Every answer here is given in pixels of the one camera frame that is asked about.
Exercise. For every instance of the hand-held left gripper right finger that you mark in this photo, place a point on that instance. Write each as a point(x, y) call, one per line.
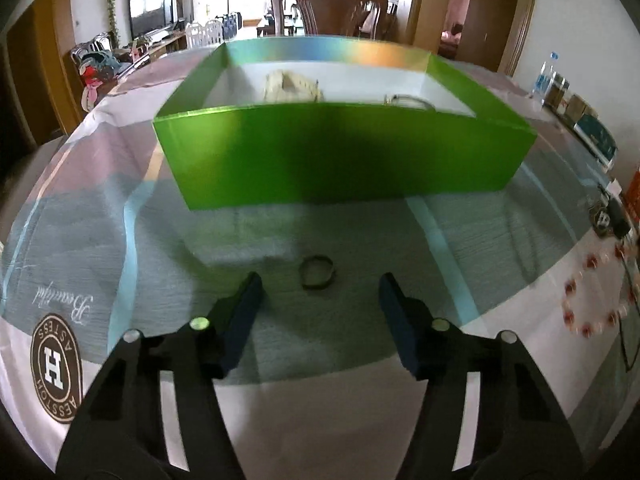
point(397, 320)

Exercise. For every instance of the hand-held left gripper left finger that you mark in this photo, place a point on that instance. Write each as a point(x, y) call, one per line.
point(245, 320)

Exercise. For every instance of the dark bangle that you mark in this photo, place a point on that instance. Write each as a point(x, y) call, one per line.
point(317, 287)

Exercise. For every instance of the green cardboard box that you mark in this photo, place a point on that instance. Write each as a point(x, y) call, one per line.
point(350, 160)

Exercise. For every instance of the silver bangle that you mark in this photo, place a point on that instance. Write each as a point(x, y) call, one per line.
point(400, 97)

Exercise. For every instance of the black charger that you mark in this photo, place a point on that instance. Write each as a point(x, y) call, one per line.
point(602, 217)

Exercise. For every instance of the teal box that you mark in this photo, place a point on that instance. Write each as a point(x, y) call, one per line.
point(595, 140)

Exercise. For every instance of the tan carton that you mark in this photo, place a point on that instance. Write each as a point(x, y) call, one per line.
point(580, 109)

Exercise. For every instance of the glass jar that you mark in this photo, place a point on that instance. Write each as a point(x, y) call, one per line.
point(557, 91)

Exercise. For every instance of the plastic water bottle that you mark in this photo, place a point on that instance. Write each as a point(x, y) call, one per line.
point(542, 77)

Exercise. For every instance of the wooden television cabinet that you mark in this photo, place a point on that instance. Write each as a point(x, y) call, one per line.
point(165, 42)

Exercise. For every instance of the white small chair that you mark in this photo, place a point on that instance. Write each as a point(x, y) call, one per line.
point(205, 32)

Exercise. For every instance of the brown wooden chair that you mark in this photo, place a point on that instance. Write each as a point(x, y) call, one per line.
point(325, 5)

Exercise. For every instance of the television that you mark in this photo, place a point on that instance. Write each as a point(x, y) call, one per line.
point(150, 10)

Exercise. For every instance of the green hanging vine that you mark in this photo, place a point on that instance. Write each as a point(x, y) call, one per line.
point(111, 5)

